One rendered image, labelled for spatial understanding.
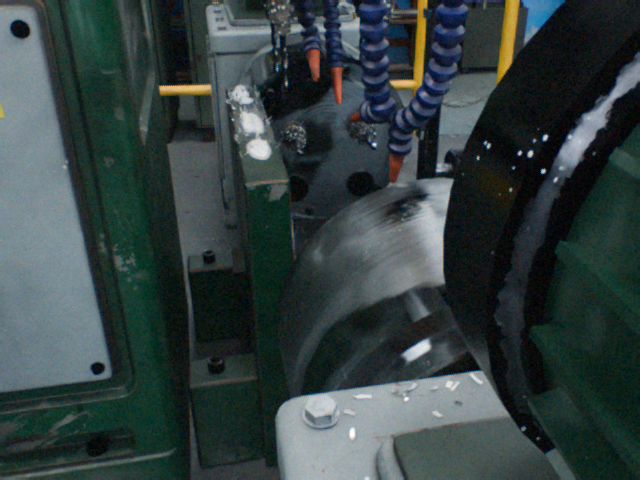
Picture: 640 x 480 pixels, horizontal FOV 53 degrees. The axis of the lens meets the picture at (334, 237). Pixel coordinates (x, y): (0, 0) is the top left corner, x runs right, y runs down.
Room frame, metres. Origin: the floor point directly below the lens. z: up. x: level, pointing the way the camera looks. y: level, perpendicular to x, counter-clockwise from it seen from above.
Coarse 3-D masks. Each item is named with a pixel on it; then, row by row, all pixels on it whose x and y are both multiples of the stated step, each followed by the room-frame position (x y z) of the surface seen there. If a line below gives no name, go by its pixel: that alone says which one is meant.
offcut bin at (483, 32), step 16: (496, 0) 5.69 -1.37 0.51; (480, 16) 5.28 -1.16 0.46; (496, 16) 5.29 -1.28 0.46; (480, 32) 5.28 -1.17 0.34; (496, 32) 5.29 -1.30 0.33; (464, 48) 5.27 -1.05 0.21; (480, 48) 5.28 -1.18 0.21; (496, 48) 5.29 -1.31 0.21; (464, 64) 5.27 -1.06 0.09; (480, 64) 5.28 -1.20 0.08; (496, 64) 5.29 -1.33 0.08
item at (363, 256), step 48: (384, 192) 0.46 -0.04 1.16; (432, 192) 0.44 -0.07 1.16; (336, 240) 0.42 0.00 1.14; (384, 240) 0.39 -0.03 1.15; (432, 240) 0.38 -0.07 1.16; (288, 288) 0.43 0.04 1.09; (336, 288) 0.37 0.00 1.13; (384, 288) 0.34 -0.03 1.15; (432, 288) 0.32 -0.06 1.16; (288, 336) 0.39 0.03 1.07; (336, 336) 0.33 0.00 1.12; (384, 336) 0.30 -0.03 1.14; (432, 336) 0.30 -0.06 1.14; (288, 384) 0.38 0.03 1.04; (336, 384) 0.30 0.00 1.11
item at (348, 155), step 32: (256, 64) 0.98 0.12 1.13; (288, 64) 0.89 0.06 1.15; (320, 64) 0.89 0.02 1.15; (352, 64) 0.90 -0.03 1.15; (288, 96) 0.88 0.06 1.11; (320, 96) 0.88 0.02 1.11; (352, 96) 0.89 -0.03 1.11; (288, 128) 0.85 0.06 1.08; (320, 128) 0.88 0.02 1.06; (352, 128) 0.88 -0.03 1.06; (384, 128) 0.90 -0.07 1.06; (288, 160) 0.87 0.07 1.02; (320, 160) 0.88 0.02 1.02; (352, 160) 0.89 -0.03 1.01; (384, 160) 0.90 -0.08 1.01; (320, 192) 0.88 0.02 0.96; (352, 192) 0.89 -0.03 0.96
